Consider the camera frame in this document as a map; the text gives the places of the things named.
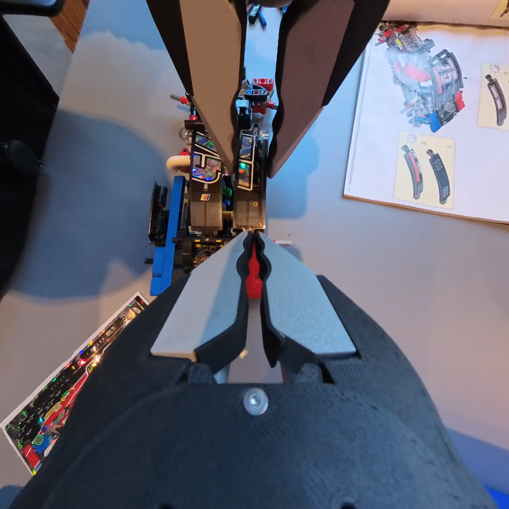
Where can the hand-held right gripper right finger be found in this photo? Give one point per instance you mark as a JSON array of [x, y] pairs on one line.
[[306, 314]]

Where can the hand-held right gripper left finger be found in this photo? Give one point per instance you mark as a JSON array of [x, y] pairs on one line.
[[202, 314]]

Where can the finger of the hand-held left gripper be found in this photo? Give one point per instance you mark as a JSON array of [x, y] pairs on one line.
[[310, 59], [210, 59]]

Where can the toy brick car model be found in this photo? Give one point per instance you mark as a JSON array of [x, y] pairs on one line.
[[206, 214]]

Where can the black starred brick panel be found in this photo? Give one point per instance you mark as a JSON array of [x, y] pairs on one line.
[[248, 210]]

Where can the pile of loose toy bricks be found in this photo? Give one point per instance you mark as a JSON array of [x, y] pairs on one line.
[[256, 16]]

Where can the open instruction booklet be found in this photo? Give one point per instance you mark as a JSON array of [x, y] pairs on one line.
[[377, 159]]

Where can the wooden table leg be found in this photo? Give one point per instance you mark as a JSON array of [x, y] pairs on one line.
[[69, 20]]

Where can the holographic sticker sheet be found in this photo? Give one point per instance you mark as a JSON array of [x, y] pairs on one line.
[[47, 405]]

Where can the black chair armrest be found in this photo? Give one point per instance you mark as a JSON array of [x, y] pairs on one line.
[[31, 6]]

